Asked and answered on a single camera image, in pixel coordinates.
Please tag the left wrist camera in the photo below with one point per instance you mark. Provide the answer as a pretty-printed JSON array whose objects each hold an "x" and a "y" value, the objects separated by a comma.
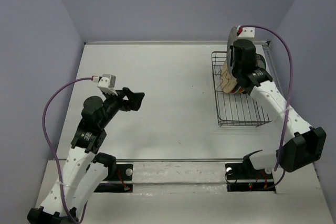
[{"x": 106, "y": 84}]

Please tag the beige bird branch plate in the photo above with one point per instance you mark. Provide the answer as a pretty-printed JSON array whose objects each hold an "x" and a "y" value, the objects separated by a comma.
[{"x": 228, "y": 83}]

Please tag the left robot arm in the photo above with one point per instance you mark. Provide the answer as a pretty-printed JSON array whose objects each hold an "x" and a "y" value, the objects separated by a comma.
[{"x": 85, "y": 167}]

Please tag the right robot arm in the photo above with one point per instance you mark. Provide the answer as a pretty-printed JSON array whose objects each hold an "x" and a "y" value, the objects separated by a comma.
[{"x": 300, "y": 143}]

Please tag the white plate teal lettered rim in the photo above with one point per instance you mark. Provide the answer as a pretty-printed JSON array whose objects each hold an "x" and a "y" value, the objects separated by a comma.
[{"x": 260, "y": 61}]

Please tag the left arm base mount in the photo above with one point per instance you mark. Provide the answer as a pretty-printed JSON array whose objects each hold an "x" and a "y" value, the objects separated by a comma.
[{"x": 118, "y": 182}]

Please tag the orange woven basket plate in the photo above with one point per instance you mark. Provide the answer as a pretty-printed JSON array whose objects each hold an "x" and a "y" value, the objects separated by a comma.
[{"x": 239, "y": 90}]

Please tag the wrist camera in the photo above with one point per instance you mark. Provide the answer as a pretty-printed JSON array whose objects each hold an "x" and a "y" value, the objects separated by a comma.
[
  {"x": 106, "y": 84},
  {"x": 245, "y": 32}
]

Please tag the grey deer plate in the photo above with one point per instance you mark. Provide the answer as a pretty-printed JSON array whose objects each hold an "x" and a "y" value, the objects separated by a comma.
[{"x": 231, "y": 38}]

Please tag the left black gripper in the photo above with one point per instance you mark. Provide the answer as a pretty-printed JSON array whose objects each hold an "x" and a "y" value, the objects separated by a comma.
[{"x": 135, "y": 99}]

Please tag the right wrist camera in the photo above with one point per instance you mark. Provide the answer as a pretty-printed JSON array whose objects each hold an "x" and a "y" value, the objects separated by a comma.
[{"x": 245, "y": 32}]

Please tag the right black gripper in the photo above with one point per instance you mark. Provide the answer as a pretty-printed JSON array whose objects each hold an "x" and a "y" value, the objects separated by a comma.
[{"x": 232, "y": 56}]

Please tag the black wire dish rack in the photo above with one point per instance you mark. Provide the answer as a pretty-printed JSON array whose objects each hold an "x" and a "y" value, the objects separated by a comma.
[{"x": 234, "y": 109}]

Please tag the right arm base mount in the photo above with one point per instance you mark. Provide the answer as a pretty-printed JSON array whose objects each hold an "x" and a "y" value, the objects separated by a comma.
[{"x": 239, "y": 180}]

